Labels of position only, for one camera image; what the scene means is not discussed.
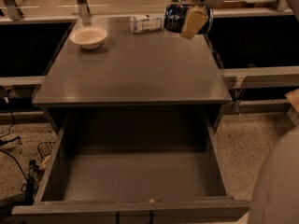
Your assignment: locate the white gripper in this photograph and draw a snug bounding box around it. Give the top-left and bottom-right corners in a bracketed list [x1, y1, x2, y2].
[180, 0, 224, 39]

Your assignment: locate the blue pepsi can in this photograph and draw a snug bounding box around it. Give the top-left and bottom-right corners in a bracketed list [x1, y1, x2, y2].
[164, 4, 213, 35]

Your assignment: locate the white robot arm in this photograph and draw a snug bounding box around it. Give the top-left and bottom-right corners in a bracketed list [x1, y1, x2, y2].
[181, 0, 299, 224]

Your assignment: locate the open grey top drawer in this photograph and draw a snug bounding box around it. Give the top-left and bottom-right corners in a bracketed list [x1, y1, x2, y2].
[12, 107, 249, 224]

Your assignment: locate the clear plastic water bottle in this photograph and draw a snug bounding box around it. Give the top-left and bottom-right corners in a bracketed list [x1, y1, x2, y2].
[129, 14, 164, 34]

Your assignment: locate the grey cabinet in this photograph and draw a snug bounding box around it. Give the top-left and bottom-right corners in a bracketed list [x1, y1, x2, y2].
[32, 15, 233, 135]

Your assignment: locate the white bowl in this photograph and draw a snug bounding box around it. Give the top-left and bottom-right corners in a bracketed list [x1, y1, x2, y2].
[69, 26, 107, 49]

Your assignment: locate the metal railing frame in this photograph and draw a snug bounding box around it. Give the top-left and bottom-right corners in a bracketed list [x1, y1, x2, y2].
[1, 0, 299, 21]

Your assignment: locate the black wire basket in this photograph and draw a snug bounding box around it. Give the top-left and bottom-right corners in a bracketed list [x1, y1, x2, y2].
[37, 142, 54, 161]

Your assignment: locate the black drawer handle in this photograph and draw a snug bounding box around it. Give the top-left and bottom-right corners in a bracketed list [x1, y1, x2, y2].
[115, 212, 154, 224]

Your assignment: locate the black floor cable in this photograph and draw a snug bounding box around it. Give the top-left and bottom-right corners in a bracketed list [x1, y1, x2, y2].
[0, 89, 30, 185]

